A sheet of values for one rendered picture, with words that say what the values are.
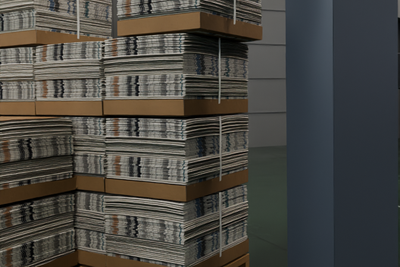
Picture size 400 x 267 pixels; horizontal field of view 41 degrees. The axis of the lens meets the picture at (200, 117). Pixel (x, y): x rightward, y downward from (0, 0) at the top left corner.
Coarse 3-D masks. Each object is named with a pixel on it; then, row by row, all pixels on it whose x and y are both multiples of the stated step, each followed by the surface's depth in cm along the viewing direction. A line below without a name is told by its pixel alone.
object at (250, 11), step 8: (240, 0) 160; (248, 0) 165; (240, 8) 160; (248, 8) 164; (256, 8) 169; (240, 16) 160; (248, 16) 164; (256, 16) 169; (256, 24) 169; (232, 40) 168; (240, 40) 168; (248, 40) 170
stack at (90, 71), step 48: (48, 48) 170; (96, 48) 159; (144, 48) 151; (192, 48) 147; (240, 48) 170; (0, 96) 183; (48, 96) 179; (96, 96) 160; (144, 96) 151; (192, 96) 147; (240, 96) 171; (96, 144) 162; (144, 144) 152; (192, 144) 148; (240, 144) 172; (96, 192) 165; (240, 192) 173; (96, 240) 163; (144, 240) 152; (192, 240) 148; (240, 240) 173
